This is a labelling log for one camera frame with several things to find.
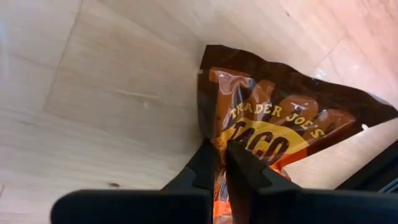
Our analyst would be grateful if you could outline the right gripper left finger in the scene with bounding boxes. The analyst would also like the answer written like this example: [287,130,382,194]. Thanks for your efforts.
[51,139,218,224]

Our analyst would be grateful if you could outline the orange taco seasoning packet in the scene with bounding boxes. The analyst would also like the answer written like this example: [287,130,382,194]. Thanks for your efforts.
[197,44,398,224]

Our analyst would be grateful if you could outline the black aluminium table rail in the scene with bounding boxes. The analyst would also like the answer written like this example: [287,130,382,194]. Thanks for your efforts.
[335,139,398,194]

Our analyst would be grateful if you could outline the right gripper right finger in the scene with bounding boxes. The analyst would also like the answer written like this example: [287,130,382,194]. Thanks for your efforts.
[225,139,398,224]

